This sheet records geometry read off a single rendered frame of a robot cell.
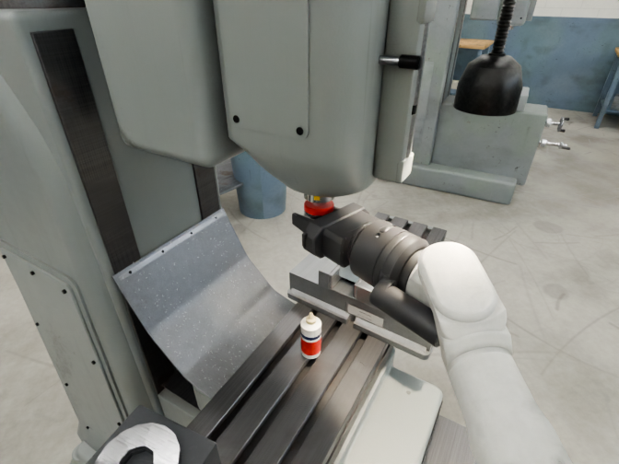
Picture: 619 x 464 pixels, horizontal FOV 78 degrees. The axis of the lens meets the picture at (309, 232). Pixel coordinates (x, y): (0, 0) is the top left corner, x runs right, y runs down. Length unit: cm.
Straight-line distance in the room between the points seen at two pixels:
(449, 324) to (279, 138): 28
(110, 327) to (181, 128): 52
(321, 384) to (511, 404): 44
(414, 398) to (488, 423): 53
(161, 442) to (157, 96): 42
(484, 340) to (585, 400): 182
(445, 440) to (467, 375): 59
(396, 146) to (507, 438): 32
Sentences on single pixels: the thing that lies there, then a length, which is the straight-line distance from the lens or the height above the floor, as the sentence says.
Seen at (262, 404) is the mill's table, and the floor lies 92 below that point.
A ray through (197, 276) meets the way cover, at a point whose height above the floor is 99.
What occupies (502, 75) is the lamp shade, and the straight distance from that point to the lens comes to 50.
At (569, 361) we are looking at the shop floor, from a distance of 236.
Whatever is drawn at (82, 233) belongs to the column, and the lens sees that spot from 80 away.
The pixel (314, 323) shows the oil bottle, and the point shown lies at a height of 101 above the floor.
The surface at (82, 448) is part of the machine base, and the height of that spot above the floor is 20.
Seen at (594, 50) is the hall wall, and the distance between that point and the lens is 700.
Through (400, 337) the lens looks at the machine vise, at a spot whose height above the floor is 94.
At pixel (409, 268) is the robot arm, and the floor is 126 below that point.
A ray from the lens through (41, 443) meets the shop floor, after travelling 207.
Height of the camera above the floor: 155
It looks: 33 degrees down
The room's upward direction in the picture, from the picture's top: straight up
